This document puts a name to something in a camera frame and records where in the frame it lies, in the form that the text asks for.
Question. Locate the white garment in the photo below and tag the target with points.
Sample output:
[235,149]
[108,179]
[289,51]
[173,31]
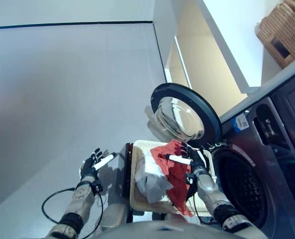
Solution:
[150,179]

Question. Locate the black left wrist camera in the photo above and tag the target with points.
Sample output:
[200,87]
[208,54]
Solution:
[97,188]

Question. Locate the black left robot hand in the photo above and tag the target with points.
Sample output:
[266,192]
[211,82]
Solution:
[89,168]

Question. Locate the cream wicker laundry basket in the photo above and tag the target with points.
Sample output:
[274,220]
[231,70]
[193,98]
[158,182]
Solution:
[142,149]

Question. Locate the white cabinet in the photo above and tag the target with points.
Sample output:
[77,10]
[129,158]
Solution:
[212,44]

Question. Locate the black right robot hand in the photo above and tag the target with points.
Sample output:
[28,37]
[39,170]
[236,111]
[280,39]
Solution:
[198,161]

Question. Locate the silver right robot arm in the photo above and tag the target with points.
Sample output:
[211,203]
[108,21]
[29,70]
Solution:
[212,191]

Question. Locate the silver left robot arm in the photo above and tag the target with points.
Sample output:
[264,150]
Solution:
[80,201]

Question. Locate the brown wicker storage basket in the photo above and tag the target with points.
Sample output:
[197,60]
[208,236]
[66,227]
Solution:
[284,32]

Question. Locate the grey robot torso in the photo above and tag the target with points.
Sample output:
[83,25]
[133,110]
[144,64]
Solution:
[167,230]

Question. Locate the red garment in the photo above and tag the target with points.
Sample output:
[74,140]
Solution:
[177,179]

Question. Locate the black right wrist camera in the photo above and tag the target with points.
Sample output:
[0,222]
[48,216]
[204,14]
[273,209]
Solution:
[190,179]

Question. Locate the dark grey washing machine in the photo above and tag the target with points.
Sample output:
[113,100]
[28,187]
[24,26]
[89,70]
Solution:
[274,161]

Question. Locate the round glass washing machine door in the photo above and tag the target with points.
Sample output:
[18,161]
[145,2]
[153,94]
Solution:
[182,117]

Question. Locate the blue and white label sticker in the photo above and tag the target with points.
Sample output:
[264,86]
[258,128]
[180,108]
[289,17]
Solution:
[240,123]

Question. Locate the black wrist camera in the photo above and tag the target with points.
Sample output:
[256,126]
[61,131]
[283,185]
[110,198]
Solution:
[97,188]
[190,179]

